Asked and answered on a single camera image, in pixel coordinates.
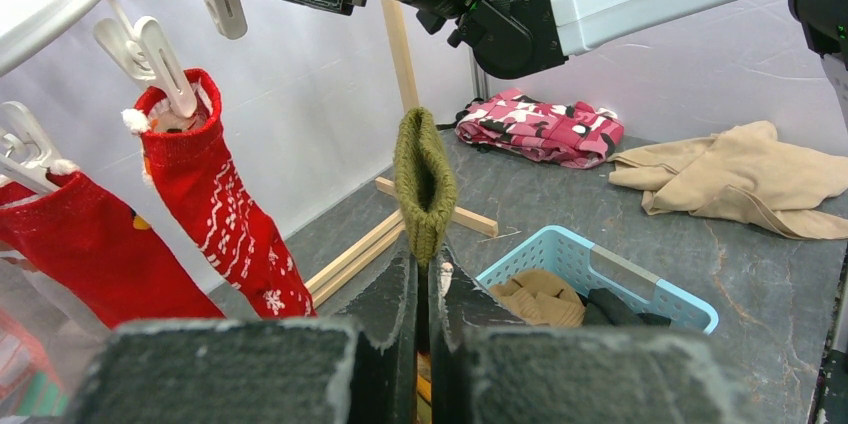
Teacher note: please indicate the green striped sock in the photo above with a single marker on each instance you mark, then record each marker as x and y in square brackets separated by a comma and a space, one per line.
[426, 192]

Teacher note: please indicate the red snowflake sock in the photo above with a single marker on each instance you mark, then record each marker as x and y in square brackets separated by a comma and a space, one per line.
[189, 164]

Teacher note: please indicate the pink camouflage bag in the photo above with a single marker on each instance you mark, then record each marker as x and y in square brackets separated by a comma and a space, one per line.
[576, 136]

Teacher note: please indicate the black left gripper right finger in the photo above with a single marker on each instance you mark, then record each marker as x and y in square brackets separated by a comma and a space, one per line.
[456, 304]

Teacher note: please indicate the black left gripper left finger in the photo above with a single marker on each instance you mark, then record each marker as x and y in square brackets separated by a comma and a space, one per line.
[383, 384]

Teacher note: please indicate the black garment in basket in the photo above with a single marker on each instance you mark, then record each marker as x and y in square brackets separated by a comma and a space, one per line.
[604, 308]

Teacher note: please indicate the white plastic clip hanger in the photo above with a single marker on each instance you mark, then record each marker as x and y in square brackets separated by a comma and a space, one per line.
[27, 26]

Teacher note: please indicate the beige cloth on floor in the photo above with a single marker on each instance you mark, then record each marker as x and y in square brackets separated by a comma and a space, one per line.
[745, 175]

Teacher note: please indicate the light blue plastic basket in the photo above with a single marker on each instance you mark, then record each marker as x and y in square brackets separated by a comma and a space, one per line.
[586, 265]

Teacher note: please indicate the white hanger clip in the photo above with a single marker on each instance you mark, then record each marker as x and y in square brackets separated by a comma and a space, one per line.
[145, 55]

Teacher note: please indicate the wooden rack frame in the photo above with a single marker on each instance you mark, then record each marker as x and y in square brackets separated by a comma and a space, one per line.
[423, 184]

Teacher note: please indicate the plain red sock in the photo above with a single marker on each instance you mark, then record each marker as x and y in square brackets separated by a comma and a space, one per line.
[94, 244]

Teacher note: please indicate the pink patterned sock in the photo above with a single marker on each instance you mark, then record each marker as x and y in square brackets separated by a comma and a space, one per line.
[30, 388]

